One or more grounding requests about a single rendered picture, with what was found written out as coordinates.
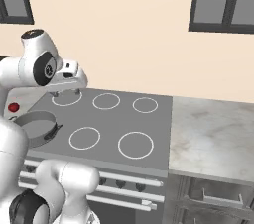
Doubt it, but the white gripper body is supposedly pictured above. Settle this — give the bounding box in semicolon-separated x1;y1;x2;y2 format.
49;66;89;95

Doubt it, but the grey pot with dark handle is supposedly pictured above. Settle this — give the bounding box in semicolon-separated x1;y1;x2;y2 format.
14;110;64;150

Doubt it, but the grey stove with ring burners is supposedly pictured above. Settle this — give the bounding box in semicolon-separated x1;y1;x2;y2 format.
18;87;174;224

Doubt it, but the red tomato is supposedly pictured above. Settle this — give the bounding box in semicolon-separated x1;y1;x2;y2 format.
8;102;21;113

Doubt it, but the white stove front rail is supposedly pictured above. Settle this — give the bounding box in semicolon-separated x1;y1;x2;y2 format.
18;181;166;203
23;159;165;188

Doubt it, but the grey drawer handle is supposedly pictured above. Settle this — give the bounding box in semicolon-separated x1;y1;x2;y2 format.
199;187;244;207

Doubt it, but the grey drawer front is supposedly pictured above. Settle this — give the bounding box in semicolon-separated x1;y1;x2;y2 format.
162;172;254;224

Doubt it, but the white oven door handle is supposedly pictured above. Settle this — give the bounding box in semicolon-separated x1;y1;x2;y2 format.
84;193;159;212

